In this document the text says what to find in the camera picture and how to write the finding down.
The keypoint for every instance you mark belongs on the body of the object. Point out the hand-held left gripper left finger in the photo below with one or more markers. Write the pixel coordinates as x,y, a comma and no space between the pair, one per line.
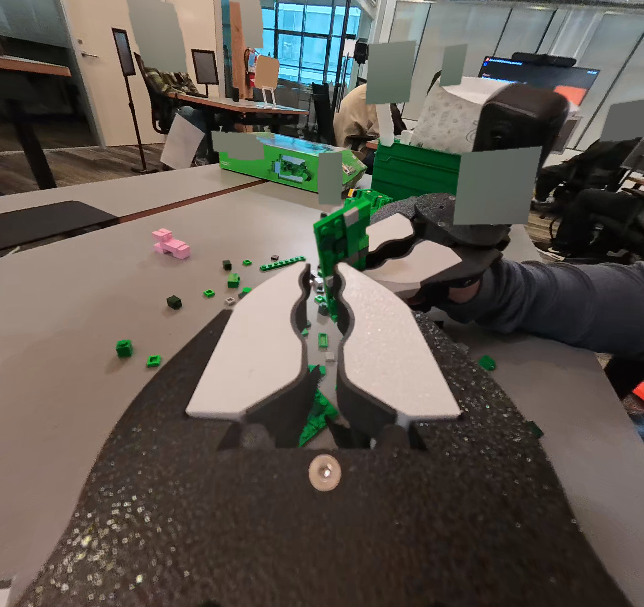
251,345

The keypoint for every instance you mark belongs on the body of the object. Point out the black desk mat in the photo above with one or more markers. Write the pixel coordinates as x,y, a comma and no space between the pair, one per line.
50,222

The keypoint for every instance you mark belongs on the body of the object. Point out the person's right hand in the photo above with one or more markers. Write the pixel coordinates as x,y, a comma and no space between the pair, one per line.
460,297

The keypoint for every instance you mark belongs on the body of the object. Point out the white paper sheet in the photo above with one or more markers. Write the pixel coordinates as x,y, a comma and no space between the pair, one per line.
182,141

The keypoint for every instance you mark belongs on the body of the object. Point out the long green studded plate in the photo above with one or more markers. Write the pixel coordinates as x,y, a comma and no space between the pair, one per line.
281,263

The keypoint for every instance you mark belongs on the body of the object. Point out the wooden top table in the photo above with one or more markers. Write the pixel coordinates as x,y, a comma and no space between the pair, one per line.
241,106

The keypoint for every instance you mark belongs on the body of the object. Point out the small green brick model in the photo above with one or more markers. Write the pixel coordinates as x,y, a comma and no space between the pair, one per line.
375,199

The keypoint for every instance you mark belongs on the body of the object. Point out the person's right forearm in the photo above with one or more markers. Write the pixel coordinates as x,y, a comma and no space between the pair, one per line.
553,295

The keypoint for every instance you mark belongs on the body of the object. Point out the tan rounded board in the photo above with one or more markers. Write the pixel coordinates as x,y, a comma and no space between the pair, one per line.
266,71

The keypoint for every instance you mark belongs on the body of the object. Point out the green plastic bin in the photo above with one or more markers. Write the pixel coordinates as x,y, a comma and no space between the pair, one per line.
412,174

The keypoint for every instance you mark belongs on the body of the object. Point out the computer monitor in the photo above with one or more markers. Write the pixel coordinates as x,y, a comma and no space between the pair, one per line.
533,71

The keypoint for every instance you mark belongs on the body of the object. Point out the wooden table with black leg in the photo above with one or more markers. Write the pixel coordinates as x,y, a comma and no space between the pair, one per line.
30,66

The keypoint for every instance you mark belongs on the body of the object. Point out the black webcam bar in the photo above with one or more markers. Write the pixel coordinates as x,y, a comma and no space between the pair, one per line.
543,58

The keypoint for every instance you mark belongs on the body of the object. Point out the green toy set box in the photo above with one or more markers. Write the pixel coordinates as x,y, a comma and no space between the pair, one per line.
292,164

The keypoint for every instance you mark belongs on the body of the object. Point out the grey desk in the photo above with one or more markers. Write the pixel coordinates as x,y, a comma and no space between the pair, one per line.
75,305

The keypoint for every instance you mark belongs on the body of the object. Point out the scattered loose toy bricks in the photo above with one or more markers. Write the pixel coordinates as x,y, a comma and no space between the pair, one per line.
124,348

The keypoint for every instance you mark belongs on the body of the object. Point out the green toy brick assembly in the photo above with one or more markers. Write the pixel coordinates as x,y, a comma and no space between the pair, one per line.
334,234

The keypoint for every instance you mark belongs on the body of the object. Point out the black sign on pole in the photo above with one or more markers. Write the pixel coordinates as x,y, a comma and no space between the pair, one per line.
124,51

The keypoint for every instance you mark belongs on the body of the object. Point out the paper towel roll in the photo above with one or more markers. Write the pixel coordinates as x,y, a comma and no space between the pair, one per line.
448,113

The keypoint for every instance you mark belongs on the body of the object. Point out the red fire extinguisher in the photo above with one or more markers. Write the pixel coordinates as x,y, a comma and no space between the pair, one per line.
251,66

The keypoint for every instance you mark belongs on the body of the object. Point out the adjoining grey table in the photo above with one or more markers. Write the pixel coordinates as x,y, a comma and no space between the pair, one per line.
151,184

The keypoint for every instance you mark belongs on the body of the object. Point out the black framed table sign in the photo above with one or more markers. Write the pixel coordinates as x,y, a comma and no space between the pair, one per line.
205,66

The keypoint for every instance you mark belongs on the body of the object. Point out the black office chair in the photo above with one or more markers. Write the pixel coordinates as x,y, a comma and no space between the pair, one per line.
322,108

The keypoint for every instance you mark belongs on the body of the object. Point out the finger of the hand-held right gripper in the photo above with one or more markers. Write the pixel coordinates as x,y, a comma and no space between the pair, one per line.
427,264
392,229

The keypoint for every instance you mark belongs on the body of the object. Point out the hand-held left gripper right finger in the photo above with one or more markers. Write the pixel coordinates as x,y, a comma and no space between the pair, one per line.
392,355

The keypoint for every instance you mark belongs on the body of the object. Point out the pink toy brick pig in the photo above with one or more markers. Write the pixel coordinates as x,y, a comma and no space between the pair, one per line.
171,244

